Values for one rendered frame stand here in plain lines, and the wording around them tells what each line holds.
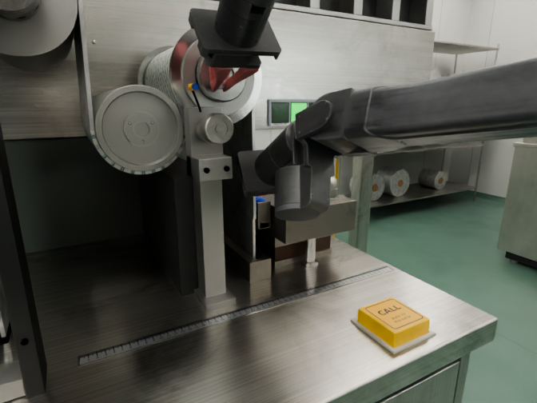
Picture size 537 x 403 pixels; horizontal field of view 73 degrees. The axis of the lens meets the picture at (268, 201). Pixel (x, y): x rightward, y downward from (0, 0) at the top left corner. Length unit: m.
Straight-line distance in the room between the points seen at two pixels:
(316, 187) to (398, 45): 0.91
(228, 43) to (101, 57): 0.46
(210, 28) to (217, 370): 0.40
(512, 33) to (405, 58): 4.17
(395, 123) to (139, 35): 0.65
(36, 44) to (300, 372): 0.51
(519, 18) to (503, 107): 5.12
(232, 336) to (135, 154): 0.29
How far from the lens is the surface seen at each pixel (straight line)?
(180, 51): 0.57
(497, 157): 5.41
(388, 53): 1.26
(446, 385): 0.70
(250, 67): 0.48
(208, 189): 0.54
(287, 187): 0.45
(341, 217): 0.70
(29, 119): 0.87
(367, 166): 1.46
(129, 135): 0.55
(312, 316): 0.57
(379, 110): 0.39
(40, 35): 0.55
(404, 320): 0.55
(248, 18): 0.43
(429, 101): 0.37
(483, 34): 5.64
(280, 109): 1.00
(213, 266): 0.58
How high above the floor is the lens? 1.21
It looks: 15 degrees down
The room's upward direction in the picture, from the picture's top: straight up
